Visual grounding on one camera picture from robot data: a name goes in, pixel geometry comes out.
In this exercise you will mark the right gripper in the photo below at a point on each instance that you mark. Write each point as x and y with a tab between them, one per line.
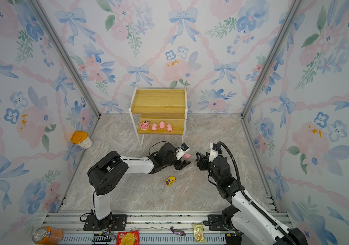
203	161

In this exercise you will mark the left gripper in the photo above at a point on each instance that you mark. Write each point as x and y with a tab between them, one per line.
181	165

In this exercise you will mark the pink bear toy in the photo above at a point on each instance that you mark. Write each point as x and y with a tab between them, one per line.
144	126

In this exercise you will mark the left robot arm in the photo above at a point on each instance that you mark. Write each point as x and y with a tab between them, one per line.
105	175

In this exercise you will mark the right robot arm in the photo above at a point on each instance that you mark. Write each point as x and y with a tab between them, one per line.
244	213

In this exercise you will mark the yellow bear toy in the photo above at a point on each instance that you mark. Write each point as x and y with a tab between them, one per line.
170	180

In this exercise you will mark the wooden two-tier shelf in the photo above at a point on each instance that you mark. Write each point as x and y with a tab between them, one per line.
156	105

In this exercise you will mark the purple wrapped candy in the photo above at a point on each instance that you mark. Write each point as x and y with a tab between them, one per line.
178	232

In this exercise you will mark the green snack packet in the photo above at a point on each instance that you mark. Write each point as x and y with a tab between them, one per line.
199	233

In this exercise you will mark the red snack packet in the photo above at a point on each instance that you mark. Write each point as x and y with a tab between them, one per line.
128	238

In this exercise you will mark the orange soda can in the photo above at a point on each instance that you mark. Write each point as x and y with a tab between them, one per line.
47	236

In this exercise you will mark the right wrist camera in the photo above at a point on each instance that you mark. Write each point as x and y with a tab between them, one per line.
215	151

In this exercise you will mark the aluminium rail base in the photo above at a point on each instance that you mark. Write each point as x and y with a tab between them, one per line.
153	226

